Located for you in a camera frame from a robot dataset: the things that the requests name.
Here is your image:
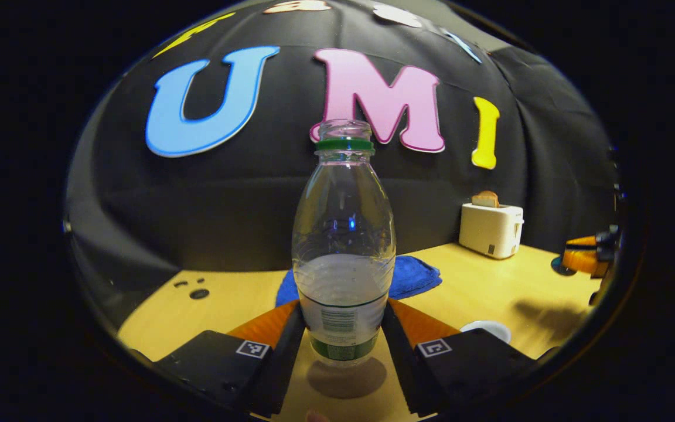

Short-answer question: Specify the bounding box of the white toaster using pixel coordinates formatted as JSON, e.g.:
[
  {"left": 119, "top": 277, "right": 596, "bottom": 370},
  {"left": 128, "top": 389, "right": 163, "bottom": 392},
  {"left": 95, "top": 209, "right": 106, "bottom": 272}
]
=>
[{"left": 458, "top": 202, "right": 525, "bottom": 260}]

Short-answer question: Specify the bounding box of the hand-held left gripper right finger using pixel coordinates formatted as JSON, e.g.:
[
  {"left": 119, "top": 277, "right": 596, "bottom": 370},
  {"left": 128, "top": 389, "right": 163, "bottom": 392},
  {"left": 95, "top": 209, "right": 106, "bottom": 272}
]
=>
[{"left": 380, "top": 297, "right": 538, "bottom": 418}]

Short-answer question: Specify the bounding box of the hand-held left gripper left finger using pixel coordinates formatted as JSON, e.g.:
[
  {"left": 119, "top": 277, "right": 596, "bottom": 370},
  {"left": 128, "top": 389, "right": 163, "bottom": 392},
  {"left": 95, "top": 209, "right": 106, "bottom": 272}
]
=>
[{"left": 153, "top": 300, "right": 307, "bottom": 418}]

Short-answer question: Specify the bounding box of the blue towel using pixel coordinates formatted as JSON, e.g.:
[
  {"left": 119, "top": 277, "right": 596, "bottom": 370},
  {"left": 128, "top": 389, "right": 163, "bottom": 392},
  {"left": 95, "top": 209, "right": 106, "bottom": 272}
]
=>
[{"left": 275, "top": 255, "right": 443, "bottom": 309}]

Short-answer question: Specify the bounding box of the clear plastic water bottle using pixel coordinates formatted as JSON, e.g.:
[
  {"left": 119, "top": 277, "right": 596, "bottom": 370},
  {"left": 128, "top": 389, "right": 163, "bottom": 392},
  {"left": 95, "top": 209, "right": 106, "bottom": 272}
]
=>
[{"left": 291, "top": 119, "right": 397, "bottom": 369}]

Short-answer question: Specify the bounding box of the black backdrop cloth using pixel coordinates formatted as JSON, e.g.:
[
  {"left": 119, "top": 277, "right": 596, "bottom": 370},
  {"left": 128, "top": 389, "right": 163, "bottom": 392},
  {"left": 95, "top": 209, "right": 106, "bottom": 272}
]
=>
[{"left": 67, "top": 0, "right": 621, "bottom": 332}]

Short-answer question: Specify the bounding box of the brown round coaster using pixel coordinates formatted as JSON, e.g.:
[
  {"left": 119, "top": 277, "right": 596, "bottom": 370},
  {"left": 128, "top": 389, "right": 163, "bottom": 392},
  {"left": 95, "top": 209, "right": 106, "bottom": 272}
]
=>
[{"left": 306, "top": 356, "right": 388, "bottom": 400}]

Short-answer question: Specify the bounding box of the white teacup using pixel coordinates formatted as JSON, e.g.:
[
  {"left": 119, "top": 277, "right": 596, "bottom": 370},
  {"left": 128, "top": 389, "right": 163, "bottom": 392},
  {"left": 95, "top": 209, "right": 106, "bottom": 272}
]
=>
[{"left": 459, "top": 320, "right": 513, "bottom": 344}]

